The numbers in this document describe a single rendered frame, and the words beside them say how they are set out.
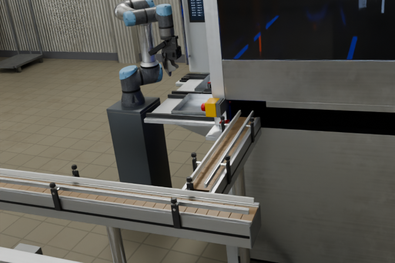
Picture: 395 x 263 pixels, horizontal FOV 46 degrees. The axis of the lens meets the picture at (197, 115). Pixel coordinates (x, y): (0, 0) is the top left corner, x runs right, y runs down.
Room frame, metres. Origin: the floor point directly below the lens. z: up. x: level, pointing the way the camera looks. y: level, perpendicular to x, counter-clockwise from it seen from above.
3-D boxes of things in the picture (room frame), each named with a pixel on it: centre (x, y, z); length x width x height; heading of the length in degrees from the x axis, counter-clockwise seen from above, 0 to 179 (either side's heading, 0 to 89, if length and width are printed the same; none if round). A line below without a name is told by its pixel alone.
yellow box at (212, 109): (2.05, -0.08, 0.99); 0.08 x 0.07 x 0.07; 67
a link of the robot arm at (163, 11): (2.33, 0.11, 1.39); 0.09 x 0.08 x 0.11; 18
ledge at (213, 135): (2.02, -0.12, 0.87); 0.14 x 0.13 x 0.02; 67
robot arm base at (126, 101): (2.80, 0.40, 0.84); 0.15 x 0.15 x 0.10
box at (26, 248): (1.74, 0.82, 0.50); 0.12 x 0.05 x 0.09; 67
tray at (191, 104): (2.32, -0.07, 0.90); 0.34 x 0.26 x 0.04; 68
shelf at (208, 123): (2.51, -0.07, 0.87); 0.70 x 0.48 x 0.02; 157
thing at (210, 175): (1.73, -0.10, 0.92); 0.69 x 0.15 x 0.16; 157
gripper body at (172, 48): (2.32, 0.10, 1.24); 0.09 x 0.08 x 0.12; 67
